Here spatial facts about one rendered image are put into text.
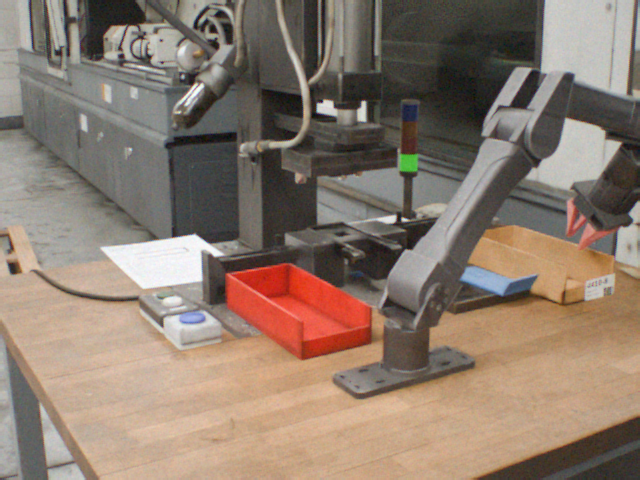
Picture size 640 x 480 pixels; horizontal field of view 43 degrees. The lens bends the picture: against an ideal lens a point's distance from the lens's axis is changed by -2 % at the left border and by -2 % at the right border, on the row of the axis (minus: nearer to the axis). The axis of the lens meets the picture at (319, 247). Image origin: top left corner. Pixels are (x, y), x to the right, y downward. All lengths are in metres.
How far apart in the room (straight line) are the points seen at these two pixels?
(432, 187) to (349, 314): 1.10
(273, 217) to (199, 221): 2.98
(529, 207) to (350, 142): 0.71
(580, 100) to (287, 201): 0.69
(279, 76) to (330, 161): 0.22
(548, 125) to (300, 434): 0.53
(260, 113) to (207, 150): 2.98
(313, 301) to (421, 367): 0.30
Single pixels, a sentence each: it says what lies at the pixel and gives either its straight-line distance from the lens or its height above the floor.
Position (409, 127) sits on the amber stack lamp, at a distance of 1.74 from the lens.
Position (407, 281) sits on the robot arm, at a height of 1.04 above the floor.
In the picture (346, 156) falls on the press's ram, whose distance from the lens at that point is 1.43.
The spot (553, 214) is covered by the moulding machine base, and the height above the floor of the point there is 0.93.
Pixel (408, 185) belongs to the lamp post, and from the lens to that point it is 1.77.
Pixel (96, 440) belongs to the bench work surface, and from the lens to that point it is 1.02.
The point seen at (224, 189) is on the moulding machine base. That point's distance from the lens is 4.67.
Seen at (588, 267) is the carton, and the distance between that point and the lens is 1.56.
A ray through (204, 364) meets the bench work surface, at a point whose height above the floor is 0.90.
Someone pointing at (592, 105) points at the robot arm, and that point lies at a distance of 1.26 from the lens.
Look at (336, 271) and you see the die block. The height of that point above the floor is 0.93.
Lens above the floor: 1.38
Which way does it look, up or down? 16 degrees down
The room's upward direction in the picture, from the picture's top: straight up
